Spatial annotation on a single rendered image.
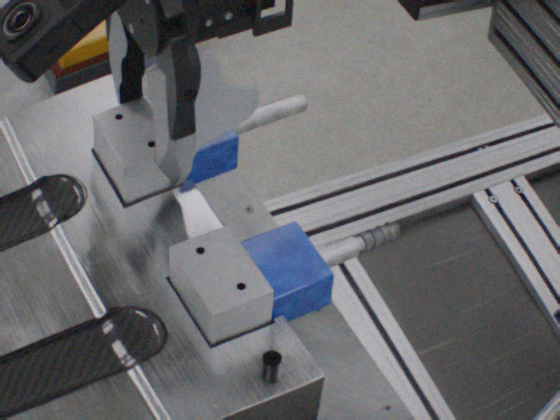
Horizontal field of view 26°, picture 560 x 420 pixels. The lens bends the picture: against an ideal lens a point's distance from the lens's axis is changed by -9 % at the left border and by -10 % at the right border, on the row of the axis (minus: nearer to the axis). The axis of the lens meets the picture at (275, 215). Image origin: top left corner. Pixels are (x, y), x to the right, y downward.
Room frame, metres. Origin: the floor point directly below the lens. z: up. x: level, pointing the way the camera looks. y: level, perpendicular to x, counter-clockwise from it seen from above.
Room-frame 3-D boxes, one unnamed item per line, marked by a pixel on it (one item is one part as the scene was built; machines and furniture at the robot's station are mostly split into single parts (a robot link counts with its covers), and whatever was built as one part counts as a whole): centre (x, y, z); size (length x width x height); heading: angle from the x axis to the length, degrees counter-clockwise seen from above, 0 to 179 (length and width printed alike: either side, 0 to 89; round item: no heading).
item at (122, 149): (0.55, 0.04, 0.89); 0.13 x 0.05 x 0.05; 123
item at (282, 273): (0.45, -0.01, 0.89); 0.13 x 0.05 x 0.05; 123
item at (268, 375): (0.38, 0.00, 0.90); 0.01 x 0.01 x 0.02; 33
